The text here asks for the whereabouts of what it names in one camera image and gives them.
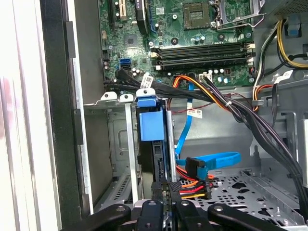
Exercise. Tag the hard disk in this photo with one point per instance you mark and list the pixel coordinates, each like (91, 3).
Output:
(151, 127)

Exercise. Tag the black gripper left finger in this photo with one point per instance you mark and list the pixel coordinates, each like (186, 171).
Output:
(149, 216)

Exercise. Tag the metal disk bay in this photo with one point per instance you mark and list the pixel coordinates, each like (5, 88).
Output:
(130, 144)

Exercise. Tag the metal drive cage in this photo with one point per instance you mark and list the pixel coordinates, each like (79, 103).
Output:
(298, 96)

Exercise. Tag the blue plastic clip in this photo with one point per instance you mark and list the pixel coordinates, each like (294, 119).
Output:
(293, 26)

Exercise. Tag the black expansion slot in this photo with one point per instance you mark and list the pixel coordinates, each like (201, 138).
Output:
(111, 12)

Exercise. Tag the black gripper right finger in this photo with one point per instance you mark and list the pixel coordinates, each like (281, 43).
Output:
(190, 216)

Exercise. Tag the green motherboard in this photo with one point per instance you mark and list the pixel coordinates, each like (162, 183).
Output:
(168, 36)

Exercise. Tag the black PC case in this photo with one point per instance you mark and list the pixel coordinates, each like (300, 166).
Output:
(55, 96)

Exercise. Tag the CPU socket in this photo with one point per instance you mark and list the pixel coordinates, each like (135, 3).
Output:
(196, 15)

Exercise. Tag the metal socket cover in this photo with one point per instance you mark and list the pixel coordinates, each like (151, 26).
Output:
(220, 12)

